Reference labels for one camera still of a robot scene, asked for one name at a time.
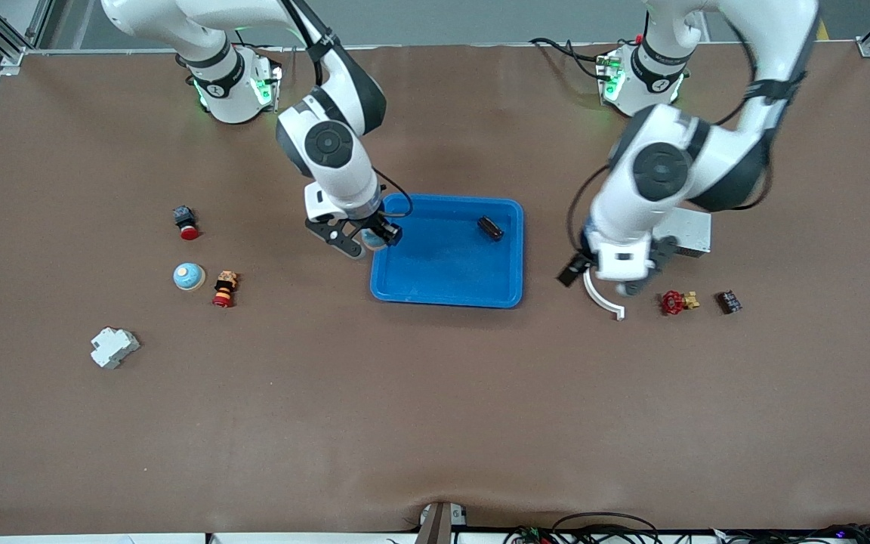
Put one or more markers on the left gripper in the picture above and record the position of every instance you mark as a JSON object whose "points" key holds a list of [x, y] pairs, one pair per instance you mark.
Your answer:
{"points": [[575, 268]]}

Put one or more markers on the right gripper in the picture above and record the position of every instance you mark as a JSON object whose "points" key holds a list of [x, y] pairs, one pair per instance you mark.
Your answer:
{"points": [[380, 224]]}

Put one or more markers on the blue bell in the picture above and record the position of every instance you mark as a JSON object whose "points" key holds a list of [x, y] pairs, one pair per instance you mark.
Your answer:
{"points": [[373, 241], [189, 276]]}

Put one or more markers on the dark brown electrolytic capacitor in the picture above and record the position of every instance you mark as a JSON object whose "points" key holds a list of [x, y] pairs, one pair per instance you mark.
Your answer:
{"points": [[490, 227]]}

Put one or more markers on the black printed electrolytic capacitor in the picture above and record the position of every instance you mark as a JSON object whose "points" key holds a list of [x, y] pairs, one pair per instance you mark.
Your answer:
{"points": [[729, 301]]}

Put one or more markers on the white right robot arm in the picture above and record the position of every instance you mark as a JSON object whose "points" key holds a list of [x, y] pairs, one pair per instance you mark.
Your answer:
{"points": [[329, 143]]}

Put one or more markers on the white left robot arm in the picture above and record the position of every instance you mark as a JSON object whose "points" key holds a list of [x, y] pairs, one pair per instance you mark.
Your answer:
{"points": [[661, 170]]}

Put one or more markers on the blue plastic tray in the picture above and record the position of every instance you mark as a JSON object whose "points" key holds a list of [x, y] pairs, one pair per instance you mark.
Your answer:
{"points": [[442, 264]]}

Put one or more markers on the white curved plastic clamp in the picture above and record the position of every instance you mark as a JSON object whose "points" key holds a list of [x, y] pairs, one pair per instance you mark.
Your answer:
{"points": [[601, 302]]}

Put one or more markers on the silver metal power supply box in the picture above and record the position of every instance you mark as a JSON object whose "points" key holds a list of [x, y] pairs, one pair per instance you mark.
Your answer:
{"points": [[695, 230]]}

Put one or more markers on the red push button black body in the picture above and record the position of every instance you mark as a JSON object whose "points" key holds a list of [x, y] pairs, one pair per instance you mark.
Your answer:
{"points": [[186, 223]]}

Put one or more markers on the brown table cover mat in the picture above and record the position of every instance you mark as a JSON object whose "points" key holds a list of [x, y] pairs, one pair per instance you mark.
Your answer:
{"points": [[435, 423]]}

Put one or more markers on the white circuit breaker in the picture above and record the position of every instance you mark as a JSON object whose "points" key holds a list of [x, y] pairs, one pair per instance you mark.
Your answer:
{"points": [[114, 347]]}

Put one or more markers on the grey metal bracket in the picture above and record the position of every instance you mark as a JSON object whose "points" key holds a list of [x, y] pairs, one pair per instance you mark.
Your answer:
{"points": [[439, 523]]}

